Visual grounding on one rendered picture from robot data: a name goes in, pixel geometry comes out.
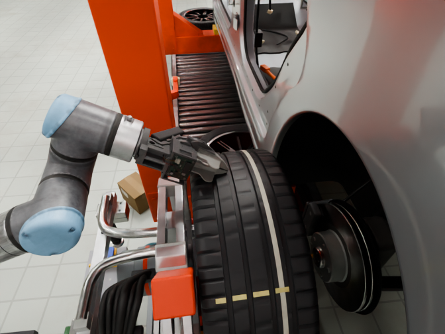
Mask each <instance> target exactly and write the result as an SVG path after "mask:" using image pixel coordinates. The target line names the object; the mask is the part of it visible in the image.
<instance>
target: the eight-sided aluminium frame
mask: <svg viewBox="0 0 445 334"><path fill-rule="evenodd" d="M157 188H158V221H157V241H156V245H155V258H156V272H160V271H165V270H175V269H181V268H188V267H189V263H188V254H187V243H186V240H185V226H186V228H187V242H188V244H192V247H193V237H192V230H191V226H192V224H191V210H190V208H189V202H188V196H187V181H184V186H183V185H180V184H177V183H174V182H170V181H167V180H163V179H161V178H159V180H158V186H157ZM168 197H170V201H171V205H172V211H175V224H176V242H174V243H168V230H167V212H168ZM193 258H194V251H193ZM194 265H195V287H196V296H197V283H196V277H197V272H196V263H195V258H194ZM162 326H163V333H164V334H175V332H174V324H173V318H171V319H163V320H162ZM180 334H201V326H200V319H199V310H198V300H197V305H196V314H195V315H193V317H192V315H190V316H185V317H181V319H180Z"/></svg>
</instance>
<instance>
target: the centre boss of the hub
mask: <svg viewBox="0 0 445 334"><path fill-rule="evenodd" d="M313 260H314V262H315V264H316V266H317V267H319V268H324V266H325V259H324V254H323V251H322V249H321V248H320V247H315V248H314V249H313Z"/></svg>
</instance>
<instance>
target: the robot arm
mask: <svg viewBox="0 0 445 334"><path fill-rule="evenodd" d="M143 126H144V122H143V121H140V120H138V119H135V118H132V116H131V115H129V116H127V115H123V114H121V113H118V112H116V111H113V110H110V109H108V108H105V107H102V106H100V105H97V104H94V103H92V102H89V101H86V100H84V99H82V98H81V97H74V96H72V95H68V94H65V93H64V94H61V95H59V96H57V98H55V100H54V101H53V103H52V104H51V106H50V108H49V110H48V112H47V114H46V117H45V119H44V122H43V125H42V134H43V135H44V136H45V137H46V138H48V139H49V138H51V141H50V148H49V152H48V159H47V162H46V166H45V169H44V172H43V174H42V177H41V180H40V183H39V184H38V187H37V190H36V193H35V195H34V198H33V199H32V200H30V201H27V202H24V203H22V204H19V205H16V206H14V207H12V208H10V210H8V211H5V212H2V213H0V263H2V262H5V261H7V260H11V259H12V258H15V257H18V256H20V255H23V254H26V253H32V254H35V255H39V256H52V255H55V254H62V253H64V252H67V251H69V250H70V249H72V248H74V247H75V246H76V245H77V243H78V242H79V240H80V238H81V233H82V231H83V229H84V226H85V212H86V207H87V200H88V195H89V191H90V186H91V179H92V175H93V169H94V167H95V163H96V160H97V156H98V154H99V153H100V154H104V155H106V156H110V157H112V158H116V159H119V160H123V161H125V162H131V160H132V157H134V159H135V163H136V164H139V165H142V166H145V167H149V168H152V169H155V170H159V171H161V179H163V180H167V181H170V182H174V183H177V184H180V185H183V186H184V181H187V179H188V177H189V175H190V174H195V173H196V174H199V175H200V176H201V177H202V179H204V181H206V182H212V181H213V178H214V175H215V174H224V173H227V172H228V167H227V165H226V163H225V162H224V160H223V159H222V158H221V157H220V156H219V155H218V154H217V153H216V152H215V151H214V150H213V149H212V148H211V147H210V146H209V145H208V144H207V143H206V142H204V141H203V140H201V139H197V138H193V137H191V136H189V135H188V137H183V134H184V131H183V130H182V129H181V128H179V127H174V128H170V129H167V130H164V131H160V132H157V133H153V134H151V136H150V130H151V129H149V128H146V127H144V128H143ZM149 136H150V137H149ZM197 158H198V159H197ZM202 160H204V161H205V162H207V163H204V162H202ZM168 176H171V177H173V178H177V179H179V181H178V182H177V181H175V180H171V179H168Z"/></svg>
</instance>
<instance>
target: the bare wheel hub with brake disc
mask: <svg viewBox="0 0 445 334"><path fill-rule="evenodd" d="M320 209H321V211H322V213H323V215H324V217H323V219H322V222H321V225H320V227H319V229H318V231H317V232H316V233H313V236H312V237H311V242H310V245H311V254H312V253H313V249H314V248H315V247H320V248H321V249H322V251H323V254H324V259H325V266H324V268H319V267H317V266H316V264H315V262H314V260H313V258H312V260H313V264H314V266H315V270H316V271H317V274H318V275H319V277H320V278H321V279H322V280H323V282H324V285H325V286H326V289H327V290H328V292H329V294H330V295H331V297H332V299H333V300H334V301H335V302H336V303H337V304H338V305H339V306H340V307H341V308H342V309H343V310H345V311H347V312H350V313H353V312H357V311H364V310H366V309H368V308H369V306H370V304H371V302H372V300H373V296H374V293H375V268H374V264H373V258H372V255H371V250H370V246H369V244H368V241H367V239H366V236H365V234H364V232H363V230H362V228H361V226H360V224H359V223H358V221H357V219H356V218H355V217H354V216H353V214H352V213H351V212H350V211H349V210H348V209H347V208H346V207H344V206H343V205H341V204H339V203H325V204H322V205H321V206H320Z"/></svg>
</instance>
